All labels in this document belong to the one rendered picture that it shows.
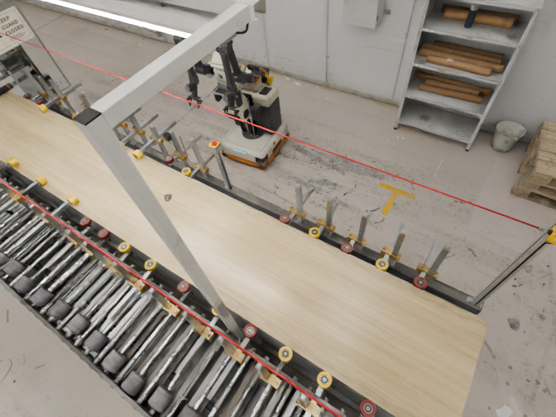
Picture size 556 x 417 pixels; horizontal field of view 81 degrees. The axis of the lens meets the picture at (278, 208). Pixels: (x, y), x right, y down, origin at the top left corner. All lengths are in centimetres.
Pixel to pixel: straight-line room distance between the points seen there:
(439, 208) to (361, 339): 209
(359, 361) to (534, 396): 162
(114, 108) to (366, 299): 174
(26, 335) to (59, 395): 71
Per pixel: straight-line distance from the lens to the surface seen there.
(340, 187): 376
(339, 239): 255
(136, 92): 92
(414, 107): 469
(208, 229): 248
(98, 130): 88
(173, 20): 146
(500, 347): 333
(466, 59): 405
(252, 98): 375
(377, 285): 220
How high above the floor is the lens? 290
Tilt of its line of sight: 54 degrees down
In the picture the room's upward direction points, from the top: 9 degrees counter-clockwise
